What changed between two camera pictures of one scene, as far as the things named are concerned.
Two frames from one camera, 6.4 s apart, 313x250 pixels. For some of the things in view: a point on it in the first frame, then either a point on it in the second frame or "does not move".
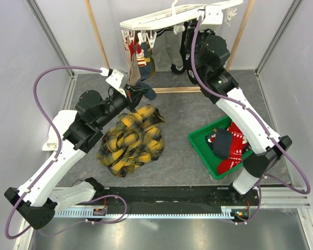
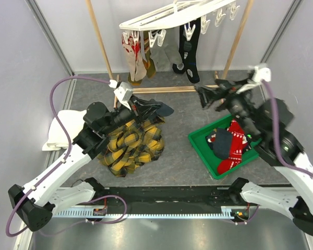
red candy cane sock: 226,164 does not move
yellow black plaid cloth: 135,139 does not move
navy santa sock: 144,63 -> 152,106
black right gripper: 191,28 -> 208,94
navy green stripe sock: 222,143 does not move
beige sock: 134,74 does not move
